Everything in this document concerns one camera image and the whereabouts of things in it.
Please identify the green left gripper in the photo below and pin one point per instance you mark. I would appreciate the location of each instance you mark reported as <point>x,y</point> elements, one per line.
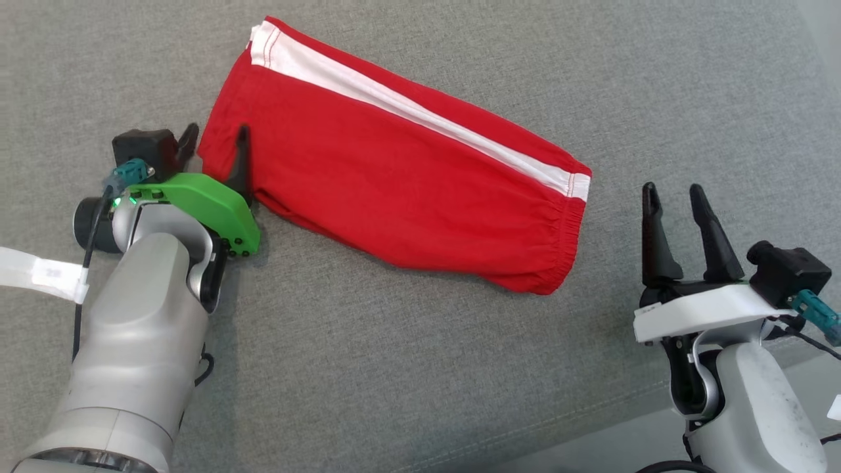
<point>210,203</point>

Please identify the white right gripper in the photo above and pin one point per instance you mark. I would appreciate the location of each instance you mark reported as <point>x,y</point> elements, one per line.
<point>696,309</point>

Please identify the red shorts with white stripes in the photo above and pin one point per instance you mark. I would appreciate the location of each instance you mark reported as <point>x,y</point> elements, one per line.
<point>394,177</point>

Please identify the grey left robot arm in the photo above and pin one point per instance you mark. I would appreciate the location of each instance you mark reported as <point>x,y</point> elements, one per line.
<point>138,328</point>

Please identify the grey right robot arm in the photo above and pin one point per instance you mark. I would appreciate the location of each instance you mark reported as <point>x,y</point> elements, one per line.
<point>755,401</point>

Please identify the grey fabric sofa cushion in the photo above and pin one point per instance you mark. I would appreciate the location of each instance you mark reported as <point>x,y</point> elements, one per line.
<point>420,368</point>

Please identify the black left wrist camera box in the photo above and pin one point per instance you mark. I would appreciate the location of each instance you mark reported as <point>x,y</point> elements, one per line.
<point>144,150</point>

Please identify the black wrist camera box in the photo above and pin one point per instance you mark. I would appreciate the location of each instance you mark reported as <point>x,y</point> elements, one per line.
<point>788,272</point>
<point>144,150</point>

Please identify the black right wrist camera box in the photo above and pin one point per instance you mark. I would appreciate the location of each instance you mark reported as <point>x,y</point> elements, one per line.
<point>788,272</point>

